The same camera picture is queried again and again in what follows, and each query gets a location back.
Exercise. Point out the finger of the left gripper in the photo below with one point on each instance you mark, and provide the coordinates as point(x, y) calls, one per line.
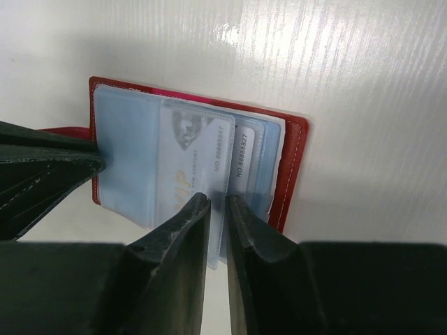
point(39, 168)

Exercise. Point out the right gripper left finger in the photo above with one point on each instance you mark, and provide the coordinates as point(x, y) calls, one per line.
point(174, 262)

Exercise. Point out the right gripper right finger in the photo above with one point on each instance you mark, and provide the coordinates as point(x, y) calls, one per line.
point(264, 275)

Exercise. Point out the red leather card holder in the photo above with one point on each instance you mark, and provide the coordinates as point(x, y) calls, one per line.
point(296, 133)

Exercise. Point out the silver VIP card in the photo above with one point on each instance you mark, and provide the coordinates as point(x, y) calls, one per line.
point(194, 156)

